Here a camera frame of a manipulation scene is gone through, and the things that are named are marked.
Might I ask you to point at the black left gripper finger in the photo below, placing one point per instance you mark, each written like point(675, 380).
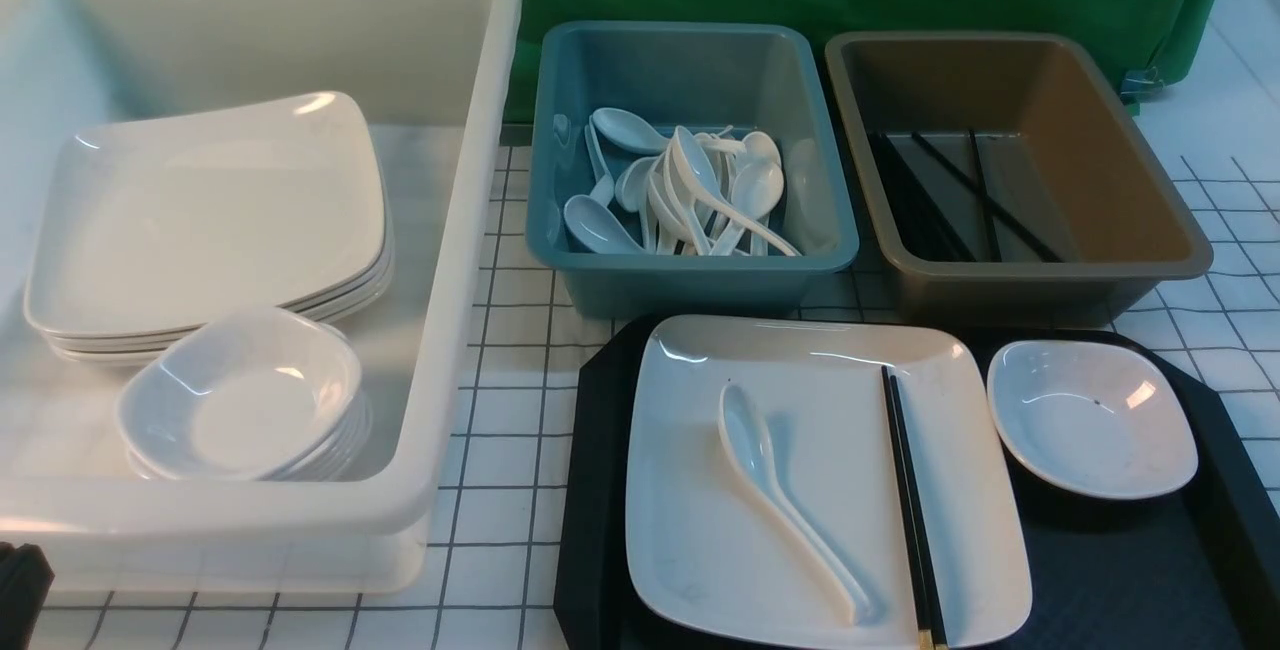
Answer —
point(26, 578)

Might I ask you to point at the large white square plate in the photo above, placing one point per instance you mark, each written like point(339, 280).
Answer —
point(703, 553)

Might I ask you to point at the white ceramic soup spoon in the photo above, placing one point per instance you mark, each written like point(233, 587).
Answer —
point(746, 440)

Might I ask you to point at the black chopstick pair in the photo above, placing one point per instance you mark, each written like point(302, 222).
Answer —
point(930, 620)

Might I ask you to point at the small white sauce dish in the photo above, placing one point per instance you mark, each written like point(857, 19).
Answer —
point(1095, 419)

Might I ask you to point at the top stacked white plate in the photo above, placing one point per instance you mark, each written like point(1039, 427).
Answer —
point(159, 225)

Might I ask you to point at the stacked white plates below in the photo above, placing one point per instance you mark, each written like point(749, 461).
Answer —
point(328, 307)

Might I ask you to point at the top stacked small dish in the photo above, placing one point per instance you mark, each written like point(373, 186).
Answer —
point(263, 354)

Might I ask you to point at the stacked small dishes below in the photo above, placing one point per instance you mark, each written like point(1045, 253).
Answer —
point(238, 439)

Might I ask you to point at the large white plastic bin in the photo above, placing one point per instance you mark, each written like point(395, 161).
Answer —
point(432, 77)

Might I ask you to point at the pile of white spoons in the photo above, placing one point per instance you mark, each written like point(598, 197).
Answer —
point(709, 191)

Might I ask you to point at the teal plastic bin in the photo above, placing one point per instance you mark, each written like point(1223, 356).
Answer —
point(705, 77)

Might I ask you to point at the black chopsticks in bin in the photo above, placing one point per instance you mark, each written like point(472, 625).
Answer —
point(944, 204)

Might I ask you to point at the brown plastic bin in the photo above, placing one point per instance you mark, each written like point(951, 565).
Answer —
point(1068, 158)

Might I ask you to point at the black serving tray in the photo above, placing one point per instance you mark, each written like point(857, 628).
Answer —
point(1195, 569)

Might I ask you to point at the metal binder clip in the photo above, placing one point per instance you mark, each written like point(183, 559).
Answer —
point(1140, 85)

